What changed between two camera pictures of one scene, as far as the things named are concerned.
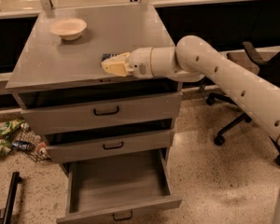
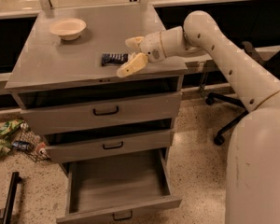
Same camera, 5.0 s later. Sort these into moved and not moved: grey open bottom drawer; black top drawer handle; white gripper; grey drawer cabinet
Moved: white gripper
Not moved: grey open bottom drawer; grey drawer cabinet; black top drawer handle
